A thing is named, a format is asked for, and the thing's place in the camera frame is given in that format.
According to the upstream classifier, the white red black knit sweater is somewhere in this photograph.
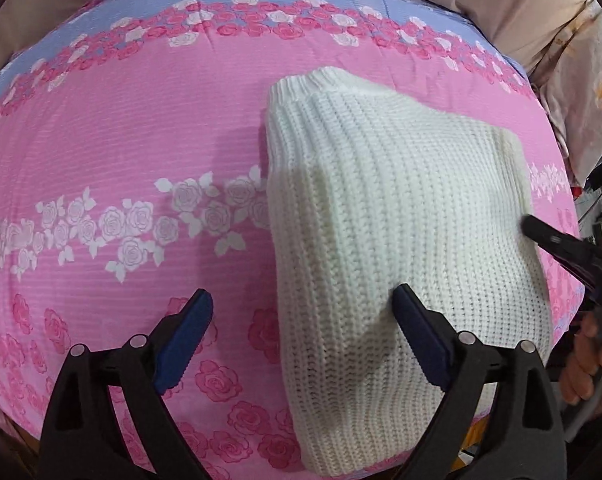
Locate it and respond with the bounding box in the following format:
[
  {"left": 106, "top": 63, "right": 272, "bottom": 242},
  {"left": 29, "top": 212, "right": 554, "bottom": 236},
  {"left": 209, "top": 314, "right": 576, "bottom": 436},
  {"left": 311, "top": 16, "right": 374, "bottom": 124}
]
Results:
[{"left": 266, "top": 67, "right": 552, "bottom": 477}]

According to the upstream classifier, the right hand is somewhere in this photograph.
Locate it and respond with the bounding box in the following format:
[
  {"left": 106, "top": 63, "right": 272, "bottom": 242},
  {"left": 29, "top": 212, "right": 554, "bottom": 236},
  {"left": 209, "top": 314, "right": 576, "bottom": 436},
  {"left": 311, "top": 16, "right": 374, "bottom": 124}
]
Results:
[{"left": 559, "top": 312, "right": 602, "bottom": 418}]

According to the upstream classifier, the floral cream pillow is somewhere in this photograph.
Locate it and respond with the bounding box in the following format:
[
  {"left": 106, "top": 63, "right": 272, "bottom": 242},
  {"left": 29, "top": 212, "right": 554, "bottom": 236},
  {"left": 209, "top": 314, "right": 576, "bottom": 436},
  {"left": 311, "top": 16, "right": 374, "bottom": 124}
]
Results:
[{"left": 531, "top": 0, "right": 602, "bottom": 185}]

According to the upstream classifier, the pink floral bed sheet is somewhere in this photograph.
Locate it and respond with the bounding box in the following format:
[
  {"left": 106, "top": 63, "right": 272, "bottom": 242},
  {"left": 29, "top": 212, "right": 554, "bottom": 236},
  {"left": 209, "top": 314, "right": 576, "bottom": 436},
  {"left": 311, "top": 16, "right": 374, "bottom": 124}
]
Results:
[{"left": 0, "top": 0, "right": 578, "bottom": 479}]

